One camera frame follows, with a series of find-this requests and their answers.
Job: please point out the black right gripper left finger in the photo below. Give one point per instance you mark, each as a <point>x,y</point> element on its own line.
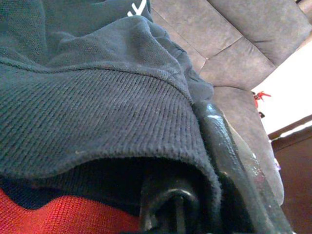
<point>170,209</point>

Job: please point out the dark navy knit shirt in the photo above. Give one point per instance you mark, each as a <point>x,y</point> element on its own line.
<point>97,109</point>

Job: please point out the dark brown fabric sofa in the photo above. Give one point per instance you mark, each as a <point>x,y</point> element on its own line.
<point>231,48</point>

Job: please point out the dark brown door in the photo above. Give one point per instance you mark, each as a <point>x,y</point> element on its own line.
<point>297,182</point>

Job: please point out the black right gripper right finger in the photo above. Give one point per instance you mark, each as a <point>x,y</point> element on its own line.
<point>234,170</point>

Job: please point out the red fire extinguisher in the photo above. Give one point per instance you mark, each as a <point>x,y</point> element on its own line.
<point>260,94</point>

